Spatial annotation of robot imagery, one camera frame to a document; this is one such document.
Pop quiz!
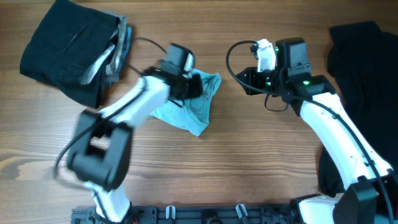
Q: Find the light blue t-shirt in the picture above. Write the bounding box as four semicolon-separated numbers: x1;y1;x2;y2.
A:
150;69;222;137

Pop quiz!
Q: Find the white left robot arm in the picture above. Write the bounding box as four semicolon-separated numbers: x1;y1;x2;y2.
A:
67;67;203;223

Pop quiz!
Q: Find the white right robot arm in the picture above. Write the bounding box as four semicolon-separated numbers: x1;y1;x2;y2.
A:
235;38;397;223

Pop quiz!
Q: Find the black clothes pile right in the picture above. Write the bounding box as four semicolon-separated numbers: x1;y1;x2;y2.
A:
317;21;398;198

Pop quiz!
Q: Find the grey folded garment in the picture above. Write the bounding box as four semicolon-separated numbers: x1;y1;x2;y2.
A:
79;15;127;85

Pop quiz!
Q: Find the black folded garment top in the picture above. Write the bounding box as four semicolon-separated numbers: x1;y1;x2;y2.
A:
20;0;119;108

